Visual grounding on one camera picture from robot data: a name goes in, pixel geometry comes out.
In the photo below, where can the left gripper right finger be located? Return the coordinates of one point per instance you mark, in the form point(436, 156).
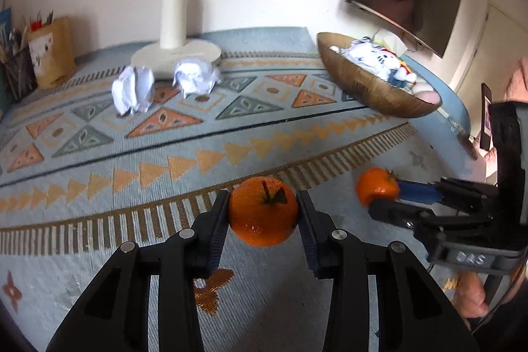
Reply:
point(378, 292)

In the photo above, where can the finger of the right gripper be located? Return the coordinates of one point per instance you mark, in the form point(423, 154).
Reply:
point(428, 193)
point(398, 214)

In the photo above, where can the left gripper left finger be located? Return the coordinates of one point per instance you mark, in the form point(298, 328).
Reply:
point(112, 312)

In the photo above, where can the orange tangerine with stem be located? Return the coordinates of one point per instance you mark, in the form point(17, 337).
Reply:
point(263, 211)

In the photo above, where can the paper ball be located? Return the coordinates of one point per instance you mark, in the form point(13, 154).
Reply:
point(133, 90)
point(195, 76)

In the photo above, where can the white cat plush toy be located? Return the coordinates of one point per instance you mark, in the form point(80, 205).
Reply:
point(383, 64)

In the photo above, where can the person's right hand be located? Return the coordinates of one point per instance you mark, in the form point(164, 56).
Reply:
point(470, 297)

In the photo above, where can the golden oval bowl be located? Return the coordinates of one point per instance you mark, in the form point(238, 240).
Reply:
point(366, 87)

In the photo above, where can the patterned blue woven mat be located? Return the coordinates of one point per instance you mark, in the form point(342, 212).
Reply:
point(78, 179)

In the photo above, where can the black mesh pen holder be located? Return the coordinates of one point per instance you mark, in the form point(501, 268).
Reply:
point(19, 72)

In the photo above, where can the white desk lamp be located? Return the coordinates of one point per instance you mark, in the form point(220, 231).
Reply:
point(173, 44)

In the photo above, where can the bamboo pen holder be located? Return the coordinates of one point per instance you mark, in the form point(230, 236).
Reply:
point(51, 52)

